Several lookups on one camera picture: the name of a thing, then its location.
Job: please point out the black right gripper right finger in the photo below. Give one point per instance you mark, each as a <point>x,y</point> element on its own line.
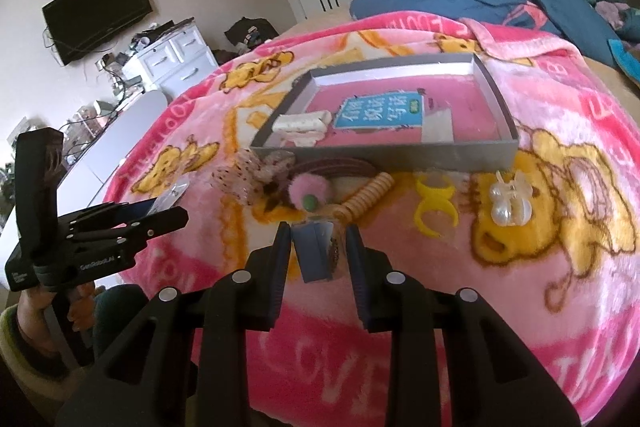
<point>389,301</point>

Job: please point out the person's left hand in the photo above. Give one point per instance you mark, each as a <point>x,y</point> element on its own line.
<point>32,322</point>

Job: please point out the white rectangular packet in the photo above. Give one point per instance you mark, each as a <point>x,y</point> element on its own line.
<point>437,127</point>

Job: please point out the dark bag on floor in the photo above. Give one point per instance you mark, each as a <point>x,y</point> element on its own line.
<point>248,33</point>

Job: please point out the black wall television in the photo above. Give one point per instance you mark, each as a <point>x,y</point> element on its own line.
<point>78,27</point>

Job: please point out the dotted sheer bow hairpiece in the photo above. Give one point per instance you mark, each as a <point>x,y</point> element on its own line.
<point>250,177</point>

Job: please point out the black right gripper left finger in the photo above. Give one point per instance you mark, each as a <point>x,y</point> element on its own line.
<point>248,299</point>

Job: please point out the tan spiral hair clip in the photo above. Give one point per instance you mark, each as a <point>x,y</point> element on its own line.
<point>362,201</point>

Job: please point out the white comb hair clip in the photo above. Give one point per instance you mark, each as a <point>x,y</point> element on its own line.
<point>303,130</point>

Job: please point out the pink cartoon bear blanket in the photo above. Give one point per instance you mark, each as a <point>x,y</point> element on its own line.
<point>567,282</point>

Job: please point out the grey shallow box tray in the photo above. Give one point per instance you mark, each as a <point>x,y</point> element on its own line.
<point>378,106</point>

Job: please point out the white drawer dresser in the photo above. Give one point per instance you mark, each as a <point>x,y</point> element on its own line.
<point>174,63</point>

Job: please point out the striped blue purple pillow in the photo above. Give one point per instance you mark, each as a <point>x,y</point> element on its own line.
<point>625,60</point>

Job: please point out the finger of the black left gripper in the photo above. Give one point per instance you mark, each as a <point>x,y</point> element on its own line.
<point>133,236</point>
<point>104,216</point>

